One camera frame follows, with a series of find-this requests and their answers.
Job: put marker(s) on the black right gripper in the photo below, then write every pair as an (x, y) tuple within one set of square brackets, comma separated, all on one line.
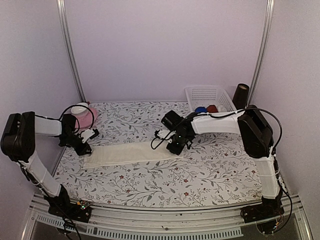
[(177, 151)]

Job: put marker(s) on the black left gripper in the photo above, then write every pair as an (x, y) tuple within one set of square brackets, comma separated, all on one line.
[(81, 151)]

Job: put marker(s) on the blue microfibre towel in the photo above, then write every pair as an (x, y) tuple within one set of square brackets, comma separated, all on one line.
[(200, 109)]

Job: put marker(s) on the cream cloth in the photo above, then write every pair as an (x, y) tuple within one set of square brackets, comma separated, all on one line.
[(128, 153)]

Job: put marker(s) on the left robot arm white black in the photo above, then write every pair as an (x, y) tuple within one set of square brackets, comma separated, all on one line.
[(18, 142)]

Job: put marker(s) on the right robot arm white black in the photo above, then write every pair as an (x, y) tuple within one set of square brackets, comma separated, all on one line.
[(256, 134)]

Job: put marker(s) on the pink saucer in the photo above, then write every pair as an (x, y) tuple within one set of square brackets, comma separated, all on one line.
[(85, 118)]

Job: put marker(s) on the white teacup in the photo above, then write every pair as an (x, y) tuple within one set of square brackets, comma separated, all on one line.
[(80, 109)]

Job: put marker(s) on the red-brown rolled towel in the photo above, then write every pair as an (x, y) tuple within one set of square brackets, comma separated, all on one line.
[(212, 109)]

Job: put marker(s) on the white perforated plastic basket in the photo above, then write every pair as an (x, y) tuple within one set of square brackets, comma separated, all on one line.
[(205, 95)]

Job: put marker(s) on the clear plastic item in basket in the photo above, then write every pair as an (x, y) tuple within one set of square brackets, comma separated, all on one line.
[(221, 109)]

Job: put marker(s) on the floral patterned table mat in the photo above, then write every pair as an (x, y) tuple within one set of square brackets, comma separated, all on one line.
[(215, 171)]

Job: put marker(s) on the dark brown cylinder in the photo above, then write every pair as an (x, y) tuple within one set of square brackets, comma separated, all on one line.
[(240, 96)]

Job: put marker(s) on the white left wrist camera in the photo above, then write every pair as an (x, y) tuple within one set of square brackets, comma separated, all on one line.
[(88, 134)]

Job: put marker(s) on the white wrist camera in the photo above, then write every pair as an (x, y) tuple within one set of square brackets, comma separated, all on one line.
[(88, 134), (164, 135)]

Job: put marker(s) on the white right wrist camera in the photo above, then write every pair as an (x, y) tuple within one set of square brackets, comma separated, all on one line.
[(164, 135)]

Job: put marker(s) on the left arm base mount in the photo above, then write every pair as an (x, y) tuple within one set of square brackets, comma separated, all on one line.
[(71, 211)]

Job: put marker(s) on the aluminium front rail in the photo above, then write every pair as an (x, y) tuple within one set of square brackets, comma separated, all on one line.
[(221, 222)]

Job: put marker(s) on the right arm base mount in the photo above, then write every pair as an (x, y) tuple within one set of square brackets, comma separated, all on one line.
[(253, 213)]

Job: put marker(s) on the left aluminium frame post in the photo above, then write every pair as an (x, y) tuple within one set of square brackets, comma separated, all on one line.
[(62, 13)]

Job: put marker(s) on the aluminium frame post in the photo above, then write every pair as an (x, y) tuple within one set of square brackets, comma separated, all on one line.
[(62, 13), (267, 24)]

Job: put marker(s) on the right aluminium frame post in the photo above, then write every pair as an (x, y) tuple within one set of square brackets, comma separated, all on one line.
[(267, 24)]

